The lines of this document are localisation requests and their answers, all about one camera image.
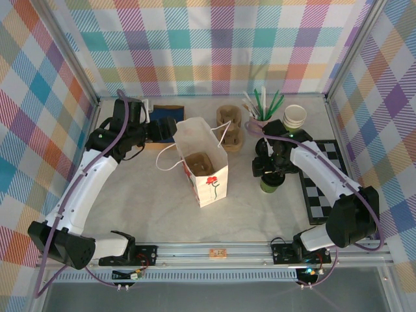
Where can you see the black plastic cup lid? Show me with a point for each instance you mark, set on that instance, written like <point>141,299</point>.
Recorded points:
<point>279,180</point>

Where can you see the green paper coffee cup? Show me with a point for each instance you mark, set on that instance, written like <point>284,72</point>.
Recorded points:
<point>269,188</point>

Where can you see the brown pulp cup carrier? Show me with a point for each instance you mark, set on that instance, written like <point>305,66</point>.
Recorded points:
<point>200,164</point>

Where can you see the white flower print paper bag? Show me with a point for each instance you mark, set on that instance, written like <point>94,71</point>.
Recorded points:
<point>211,188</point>

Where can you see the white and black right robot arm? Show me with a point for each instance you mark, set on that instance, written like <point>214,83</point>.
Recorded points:
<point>325,175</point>

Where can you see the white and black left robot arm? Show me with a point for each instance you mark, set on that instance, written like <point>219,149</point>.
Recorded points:
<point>87,185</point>

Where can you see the cardboard napkin box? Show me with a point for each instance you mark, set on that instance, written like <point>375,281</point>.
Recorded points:
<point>169,146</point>

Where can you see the stack of green paper cups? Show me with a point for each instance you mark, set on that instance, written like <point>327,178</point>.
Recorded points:
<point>294,115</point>

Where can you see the pink metal bucket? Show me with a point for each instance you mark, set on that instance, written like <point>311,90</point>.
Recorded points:
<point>256,123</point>

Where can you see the green plastic straw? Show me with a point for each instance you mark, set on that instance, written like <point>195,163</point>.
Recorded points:
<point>278,105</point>
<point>273,101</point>
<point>257,99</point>

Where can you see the black and white chessboard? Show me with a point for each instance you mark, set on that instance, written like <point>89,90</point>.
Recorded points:
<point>331,152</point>

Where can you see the stack of pulp cup carriers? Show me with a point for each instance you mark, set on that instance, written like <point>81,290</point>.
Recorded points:
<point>229,113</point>

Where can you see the small orange label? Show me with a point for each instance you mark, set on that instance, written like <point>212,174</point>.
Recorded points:
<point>217,253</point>

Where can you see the small controller board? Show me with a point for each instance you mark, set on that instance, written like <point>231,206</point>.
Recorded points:
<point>308,272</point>
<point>136,275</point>

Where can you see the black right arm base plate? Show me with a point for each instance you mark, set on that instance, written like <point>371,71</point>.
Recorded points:
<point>282,253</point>

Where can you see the aluminium frame post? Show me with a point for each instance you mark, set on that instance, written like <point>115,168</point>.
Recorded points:
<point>354,48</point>
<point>70,52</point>

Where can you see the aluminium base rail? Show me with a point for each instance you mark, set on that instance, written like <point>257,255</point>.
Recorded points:
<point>195,252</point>

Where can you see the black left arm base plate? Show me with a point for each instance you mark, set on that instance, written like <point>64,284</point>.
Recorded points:
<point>146,255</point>

